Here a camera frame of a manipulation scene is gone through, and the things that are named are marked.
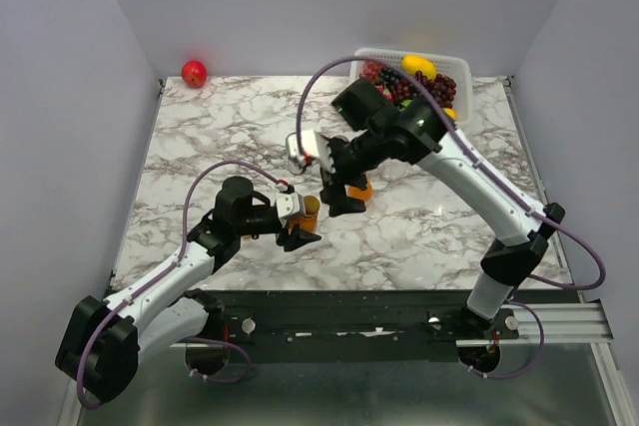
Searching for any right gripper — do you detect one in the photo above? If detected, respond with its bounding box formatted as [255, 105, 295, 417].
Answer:
[315, 128, 386, 217]

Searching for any orange juice bottle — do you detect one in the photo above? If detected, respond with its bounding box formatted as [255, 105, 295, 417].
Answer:
[289, 211, 320, 233]
[346, 175, 373, 205]

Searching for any gold bottle cap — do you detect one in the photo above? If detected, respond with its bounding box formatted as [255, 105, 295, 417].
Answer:
[304, 196, 320, 215]

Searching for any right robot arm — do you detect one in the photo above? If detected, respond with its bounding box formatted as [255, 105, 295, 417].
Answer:
[320, 79, 565, 338]

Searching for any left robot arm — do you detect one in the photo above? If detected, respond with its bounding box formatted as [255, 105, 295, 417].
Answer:
[55, 176, 320, 409]

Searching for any blue energy can left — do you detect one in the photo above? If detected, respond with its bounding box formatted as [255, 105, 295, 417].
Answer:
[288, 159, 306, 176]

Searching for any red dragon fruit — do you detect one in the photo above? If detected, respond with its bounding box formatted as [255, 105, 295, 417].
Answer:
[376, 86, 394, 101]

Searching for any light red grape bunch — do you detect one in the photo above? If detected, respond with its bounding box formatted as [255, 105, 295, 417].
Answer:
[359, 61, 383, 84]

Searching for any black grape bunch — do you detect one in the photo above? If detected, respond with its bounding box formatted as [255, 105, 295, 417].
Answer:
[377, 68, 402, 89]

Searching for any dark red grape bunch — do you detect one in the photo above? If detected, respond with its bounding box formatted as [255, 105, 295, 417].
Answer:
[386, 71, 456, 109]

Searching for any white plastic fruit basket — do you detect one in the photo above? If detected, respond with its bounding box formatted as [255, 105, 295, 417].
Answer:
[354, 47, 473, 125]

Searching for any red apple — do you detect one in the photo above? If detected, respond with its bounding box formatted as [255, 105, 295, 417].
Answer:
[181, 60, 208, 89]

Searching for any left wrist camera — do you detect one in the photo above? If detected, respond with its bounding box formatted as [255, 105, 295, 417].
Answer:
[275, 193, 307, 224]

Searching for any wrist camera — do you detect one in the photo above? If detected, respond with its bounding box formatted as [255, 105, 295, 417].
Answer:
[286, 130, 333, 173]
[275, 193, 307, 224]

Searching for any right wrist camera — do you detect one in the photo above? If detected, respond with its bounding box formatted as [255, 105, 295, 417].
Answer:
[286, 130, 333, 173]

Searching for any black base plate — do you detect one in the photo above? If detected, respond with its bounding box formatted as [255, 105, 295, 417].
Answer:
[102, 288, 580, 365]

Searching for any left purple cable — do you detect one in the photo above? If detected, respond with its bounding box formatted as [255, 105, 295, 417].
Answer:
[75, 160, 294, 410]

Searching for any purple cable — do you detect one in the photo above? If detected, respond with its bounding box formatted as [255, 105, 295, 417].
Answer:
[75, 160, 294, 410]
[295, 56, 608, 380]

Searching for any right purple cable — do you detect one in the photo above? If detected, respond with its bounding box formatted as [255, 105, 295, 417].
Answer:
[295, 56, 608, 380]

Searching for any aluminium rail frame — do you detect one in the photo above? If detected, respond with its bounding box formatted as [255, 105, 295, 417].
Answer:
[54, 295, 639, 426]

